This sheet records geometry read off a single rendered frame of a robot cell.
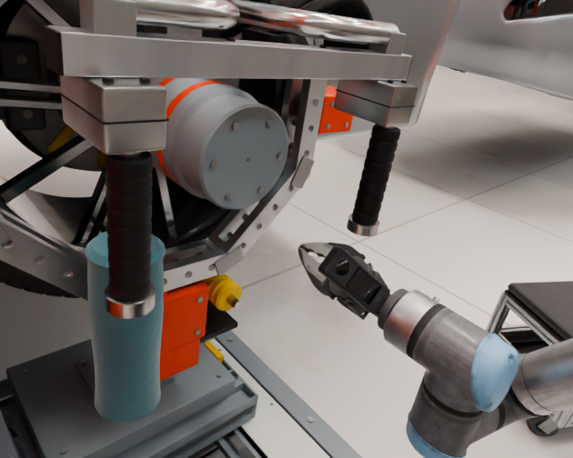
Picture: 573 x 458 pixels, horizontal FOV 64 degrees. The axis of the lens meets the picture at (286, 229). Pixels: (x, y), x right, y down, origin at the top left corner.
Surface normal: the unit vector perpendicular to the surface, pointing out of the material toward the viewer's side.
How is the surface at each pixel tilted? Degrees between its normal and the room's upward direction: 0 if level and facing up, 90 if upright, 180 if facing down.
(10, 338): 0
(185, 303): 90
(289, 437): 0
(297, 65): 90
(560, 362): 74
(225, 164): 90
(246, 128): 90
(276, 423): 0
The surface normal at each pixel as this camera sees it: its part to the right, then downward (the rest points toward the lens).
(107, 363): -0.29, 0.44
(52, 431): 0.14, -0.88
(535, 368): -0.91, -0.36
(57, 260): 0.65, 0.43
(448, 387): -0.63, 0.29
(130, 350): 0.37, 0.50
